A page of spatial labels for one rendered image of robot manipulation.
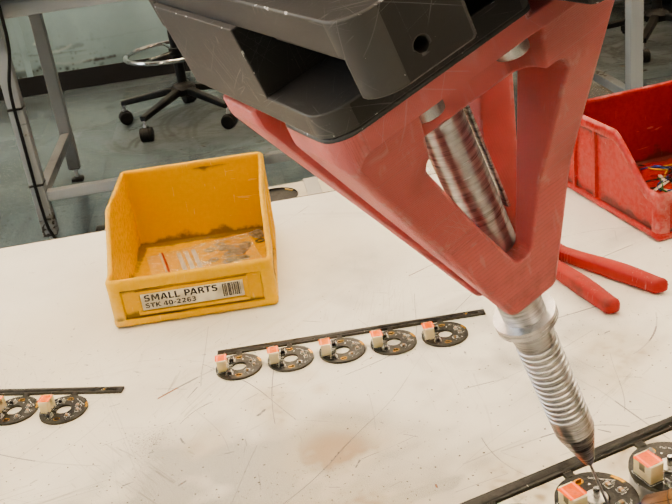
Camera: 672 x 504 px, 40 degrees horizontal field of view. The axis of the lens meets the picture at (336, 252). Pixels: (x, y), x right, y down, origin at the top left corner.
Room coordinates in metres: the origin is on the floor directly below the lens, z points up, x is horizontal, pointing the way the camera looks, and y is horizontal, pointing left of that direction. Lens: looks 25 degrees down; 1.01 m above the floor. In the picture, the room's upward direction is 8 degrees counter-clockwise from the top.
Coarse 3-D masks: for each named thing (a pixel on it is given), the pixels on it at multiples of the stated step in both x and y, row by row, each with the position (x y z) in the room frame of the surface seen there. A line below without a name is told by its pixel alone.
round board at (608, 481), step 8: (584, 472) 0.23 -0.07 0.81; (600, 472) 0.23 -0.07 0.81; (568, 480) 0.23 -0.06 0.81; (584, 480) 0.23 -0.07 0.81; (592, 480) 0.23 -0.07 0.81; (600, 480) 0.23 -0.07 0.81; (608, 480) 0.23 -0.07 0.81; (616, 480) 0.23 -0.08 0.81; (624, 480) 0.23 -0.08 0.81; (584, 488) 0.23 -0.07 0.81; (592, 488) 0.23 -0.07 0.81; (608, 488) 0.23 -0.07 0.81; (616, 488) 0.23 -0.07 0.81; (624, 488) 0.22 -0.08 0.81; (632, 488) 0.22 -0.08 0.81; (608, 496) 0.22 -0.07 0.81; (616, 496) 0.22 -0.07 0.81; (624, 496) 0.22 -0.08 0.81; (632, 496) 0.22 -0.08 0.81
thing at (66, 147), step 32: (0, 0) 2.50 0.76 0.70; (32, 0) 2.51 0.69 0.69; (64, 0) 2.52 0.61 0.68; (96, 0) 2.52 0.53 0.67; (0, 32) 2.50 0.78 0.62; (32, 32) 3.09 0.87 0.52; (0, 64) 2.50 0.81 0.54; (64, 128) 3.09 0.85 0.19; (32, 160) 2.50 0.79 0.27; (288, 160) 2.56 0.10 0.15; (32, 192) 2.49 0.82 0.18; (64, 192) 2.51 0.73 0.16; (96, 192) 2.51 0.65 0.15
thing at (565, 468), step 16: (640, 432) 0.25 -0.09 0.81; (656, 432) 0.25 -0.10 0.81; (608, 448) 0.24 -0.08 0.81; (624, 448) 0.24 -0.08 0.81; (560, 464) 0.24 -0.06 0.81; (576, 464) 0.24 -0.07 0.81; (528, 480) 0.23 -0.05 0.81; (544, 480) 0.23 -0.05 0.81; (480, 496) 0.23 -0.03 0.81; (496, 496) 0.23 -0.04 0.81; (512, 496) 0.23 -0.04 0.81
